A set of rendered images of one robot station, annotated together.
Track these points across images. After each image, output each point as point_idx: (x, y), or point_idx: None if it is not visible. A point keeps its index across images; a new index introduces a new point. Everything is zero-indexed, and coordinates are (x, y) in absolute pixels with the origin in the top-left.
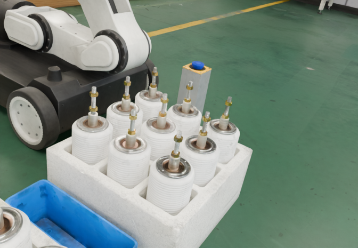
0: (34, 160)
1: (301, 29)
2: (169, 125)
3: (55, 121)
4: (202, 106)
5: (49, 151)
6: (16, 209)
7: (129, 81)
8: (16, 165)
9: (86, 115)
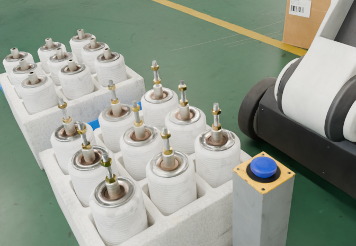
0: (237, 136)
1: None
2: (138, 140)
3: (245, 115)
4: (254, 245)
5: None
6: (80, 73)
7: (183, 87)
8: (231, 127)
9: (289, 149)
